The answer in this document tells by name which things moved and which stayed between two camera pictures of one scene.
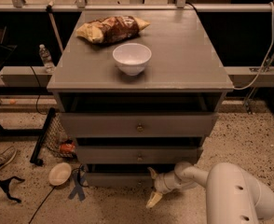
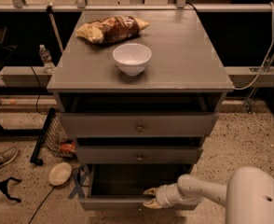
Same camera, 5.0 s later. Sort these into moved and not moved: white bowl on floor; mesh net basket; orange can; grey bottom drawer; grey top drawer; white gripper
Moved: white gripper; grey bottom drawer
Not moved: orange can; grey top drawer; mesh net basket; white bowl on floor
